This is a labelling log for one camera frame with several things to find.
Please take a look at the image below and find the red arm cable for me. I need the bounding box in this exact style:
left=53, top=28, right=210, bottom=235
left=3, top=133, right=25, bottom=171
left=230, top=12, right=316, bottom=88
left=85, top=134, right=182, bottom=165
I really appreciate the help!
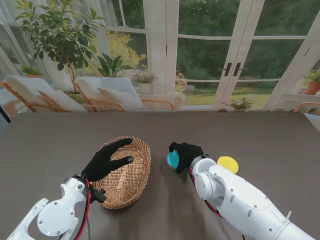
left=74, top=177, right=92, bottom=240
left=188, top=167, right=226, bottom=221

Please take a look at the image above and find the printed sunroom backdrop banner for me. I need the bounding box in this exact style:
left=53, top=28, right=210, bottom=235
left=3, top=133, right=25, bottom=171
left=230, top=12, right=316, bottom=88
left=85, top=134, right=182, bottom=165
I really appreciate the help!
left=0, top=0, right=320, bottom=131

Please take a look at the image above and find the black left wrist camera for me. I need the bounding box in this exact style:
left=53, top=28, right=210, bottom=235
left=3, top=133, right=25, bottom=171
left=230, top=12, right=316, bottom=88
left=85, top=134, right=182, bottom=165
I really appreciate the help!
left=88, top=187, right=107, bottom=204

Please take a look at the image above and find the yellow culture dish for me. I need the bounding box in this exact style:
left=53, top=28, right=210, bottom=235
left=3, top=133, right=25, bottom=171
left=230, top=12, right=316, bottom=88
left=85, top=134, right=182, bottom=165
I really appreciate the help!
left=216, top=156, right=240, bottom=175

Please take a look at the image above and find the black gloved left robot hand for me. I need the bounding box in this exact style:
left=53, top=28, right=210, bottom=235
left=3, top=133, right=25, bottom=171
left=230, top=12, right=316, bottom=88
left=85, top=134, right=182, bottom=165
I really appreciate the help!
left=81, top=138, right=134, bottom=183

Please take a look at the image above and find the oval woven wicker basket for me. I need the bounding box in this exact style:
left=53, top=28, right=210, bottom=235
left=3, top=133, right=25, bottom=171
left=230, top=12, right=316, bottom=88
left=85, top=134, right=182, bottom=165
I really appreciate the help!
left=91, top=135, right=153, bottom=210

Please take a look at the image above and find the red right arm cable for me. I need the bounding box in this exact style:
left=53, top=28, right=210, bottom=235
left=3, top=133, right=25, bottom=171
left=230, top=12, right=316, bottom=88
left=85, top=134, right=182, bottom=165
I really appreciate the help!
left=188, top=167, right=226, bottom=221

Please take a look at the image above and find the red left arm cable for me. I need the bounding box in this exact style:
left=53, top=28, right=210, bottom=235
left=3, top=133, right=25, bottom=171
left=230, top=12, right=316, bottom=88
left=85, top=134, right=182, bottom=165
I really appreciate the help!
left=74, top=177, right=92, bottom=240

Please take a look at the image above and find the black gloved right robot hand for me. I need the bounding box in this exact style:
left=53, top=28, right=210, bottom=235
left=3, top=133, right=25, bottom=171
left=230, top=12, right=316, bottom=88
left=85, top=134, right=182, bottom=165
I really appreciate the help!
left=168, top=141, right=205, bottom=175

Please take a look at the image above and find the cyan culture dish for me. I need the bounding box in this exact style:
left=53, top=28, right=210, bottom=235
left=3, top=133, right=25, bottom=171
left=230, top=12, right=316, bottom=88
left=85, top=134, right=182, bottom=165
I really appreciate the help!
left=166, top=149, right=180, bottom=171

